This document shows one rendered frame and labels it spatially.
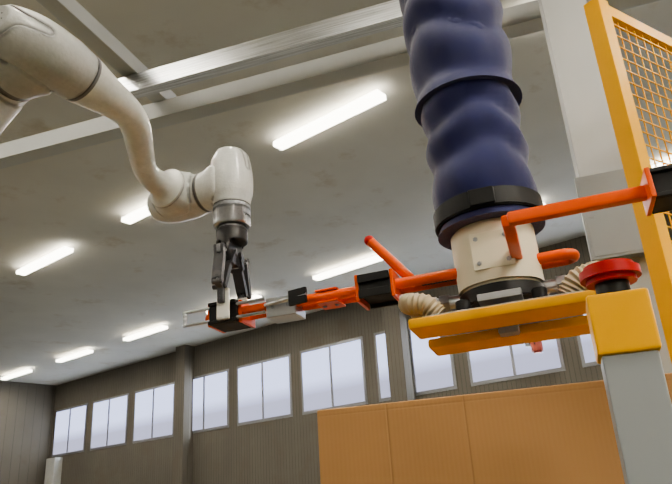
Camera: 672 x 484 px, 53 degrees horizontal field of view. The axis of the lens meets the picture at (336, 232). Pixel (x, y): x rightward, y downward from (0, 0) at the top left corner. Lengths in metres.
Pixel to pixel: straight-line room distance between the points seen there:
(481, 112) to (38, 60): 0.84
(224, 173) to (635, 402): 1.10
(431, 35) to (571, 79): 1.19
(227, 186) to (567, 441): 0.92
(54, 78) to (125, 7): 3.69
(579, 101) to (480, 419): 1.67
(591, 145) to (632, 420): 1.81
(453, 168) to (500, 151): 0.10
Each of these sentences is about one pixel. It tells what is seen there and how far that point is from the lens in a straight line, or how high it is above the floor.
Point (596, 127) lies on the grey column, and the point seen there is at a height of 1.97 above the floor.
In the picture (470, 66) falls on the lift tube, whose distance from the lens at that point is 1.49.
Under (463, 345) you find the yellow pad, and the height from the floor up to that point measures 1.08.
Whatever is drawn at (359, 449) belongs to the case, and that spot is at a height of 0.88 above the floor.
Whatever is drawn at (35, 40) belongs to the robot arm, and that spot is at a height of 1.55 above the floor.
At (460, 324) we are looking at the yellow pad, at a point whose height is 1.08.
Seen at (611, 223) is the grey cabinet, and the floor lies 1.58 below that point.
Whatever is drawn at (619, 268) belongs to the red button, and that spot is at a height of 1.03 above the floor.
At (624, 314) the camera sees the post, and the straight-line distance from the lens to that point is 0.83.
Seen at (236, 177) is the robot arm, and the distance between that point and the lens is 1.62.
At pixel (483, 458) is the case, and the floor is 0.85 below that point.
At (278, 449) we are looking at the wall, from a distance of 12.43.
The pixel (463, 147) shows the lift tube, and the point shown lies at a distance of 1.41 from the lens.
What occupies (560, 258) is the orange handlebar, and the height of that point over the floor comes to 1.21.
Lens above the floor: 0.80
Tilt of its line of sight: 22 degrees up
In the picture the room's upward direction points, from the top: 4 degrees counter-clockwise
